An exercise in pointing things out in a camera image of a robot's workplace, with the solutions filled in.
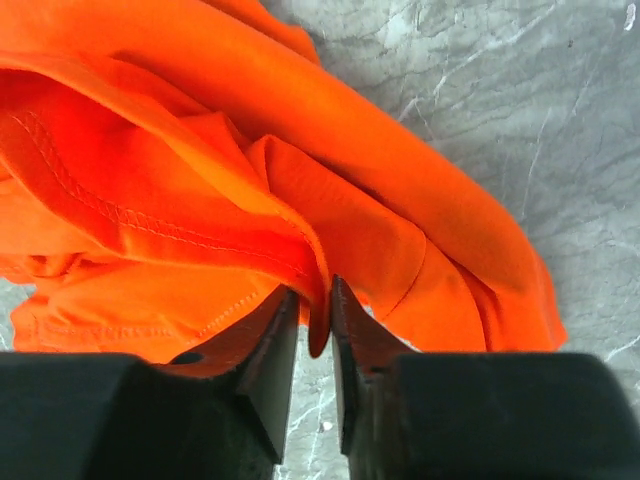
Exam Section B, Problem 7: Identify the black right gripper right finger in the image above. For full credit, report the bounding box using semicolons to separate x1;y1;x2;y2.
330;278;639;479

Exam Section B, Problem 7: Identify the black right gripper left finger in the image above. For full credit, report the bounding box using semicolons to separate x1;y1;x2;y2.
1;287;299;479

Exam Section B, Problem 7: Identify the orange t-shirt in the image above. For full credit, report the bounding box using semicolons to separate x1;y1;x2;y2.
1;1;567;362

